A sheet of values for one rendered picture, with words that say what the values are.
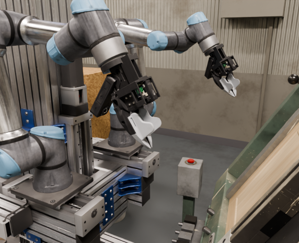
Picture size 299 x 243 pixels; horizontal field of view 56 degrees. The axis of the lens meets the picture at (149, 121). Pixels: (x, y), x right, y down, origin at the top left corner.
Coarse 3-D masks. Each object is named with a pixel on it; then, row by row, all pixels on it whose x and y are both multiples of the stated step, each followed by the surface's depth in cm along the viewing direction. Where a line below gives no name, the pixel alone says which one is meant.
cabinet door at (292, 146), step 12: (288, 144) 103; (276, 156) 107; (288, 156) 96; (264, 168) 111; (276, 168) 99; (252, 180) 114; (264, 180) 103; (276, 180) 93; (240, 192) 118; (252, 192) 106; (264, 192) 96; (240, 204) 110; (252, 204) 99; (228, 216) 113; (240, 216) 102; (228, 228) 105
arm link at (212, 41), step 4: (212, 36) 110; (204, 40) 110; (208, 40) 109; (212, 40) 109; (216, 40) 110; (200, 44) 112; (204, 44) 110; (208, 44) 110; (212, 44) 109; (216, 44) 110; (200, 48) 114; (204, 48) 111; (208, 48) 110; (204, 52) 113
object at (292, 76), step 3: (291, 75) 101; (294, 75) 100; (297, 75) 100; (288, 78) 101; (291, 78) 100; (294, 78) 100; (297, 78) 100; (288, 81) 102; (291, 81) 101; (294, 81) 100; (297, 81) 100
